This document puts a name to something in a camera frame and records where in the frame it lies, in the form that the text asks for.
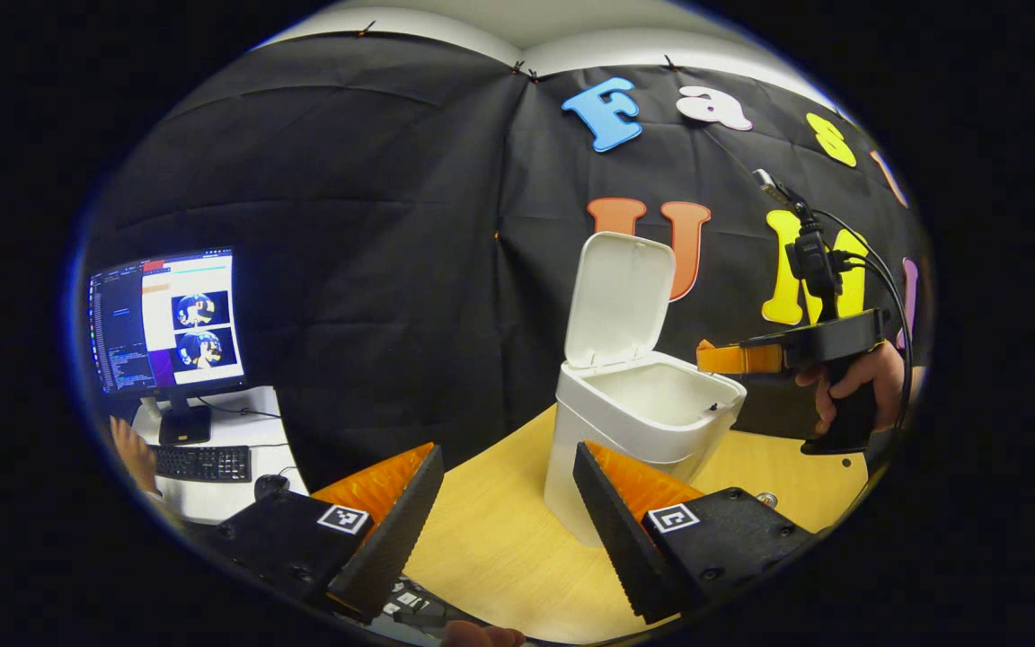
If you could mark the wooden desktop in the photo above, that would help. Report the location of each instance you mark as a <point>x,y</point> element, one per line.
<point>499,539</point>

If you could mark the computer monitor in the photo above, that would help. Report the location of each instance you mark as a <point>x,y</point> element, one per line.
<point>167,319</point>

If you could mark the white desktop garbage bin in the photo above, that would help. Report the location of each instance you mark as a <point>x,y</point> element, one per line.
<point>616,305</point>

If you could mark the white side desk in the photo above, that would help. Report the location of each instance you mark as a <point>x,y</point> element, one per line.
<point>230,431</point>

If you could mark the black keyboard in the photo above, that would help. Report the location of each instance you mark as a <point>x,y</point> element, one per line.
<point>203,463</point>

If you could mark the red pop can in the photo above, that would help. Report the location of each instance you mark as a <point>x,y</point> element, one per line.
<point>766,499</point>

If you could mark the black computer mouse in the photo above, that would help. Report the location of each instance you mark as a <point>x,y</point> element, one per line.
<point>271,485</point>

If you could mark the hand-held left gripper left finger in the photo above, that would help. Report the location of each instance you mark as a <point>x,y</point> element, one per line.
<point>387,544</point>

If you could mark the black backdrop cloth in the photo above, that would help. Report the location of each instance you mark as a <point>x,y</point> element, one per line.
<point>374,225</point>

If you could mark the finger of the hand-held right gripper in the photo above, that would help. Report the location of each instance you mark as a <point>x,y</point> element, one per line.
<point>742,359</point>

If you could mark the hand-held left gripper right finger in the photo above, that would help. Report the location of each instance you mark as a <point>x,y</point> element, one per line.
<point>625,539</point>

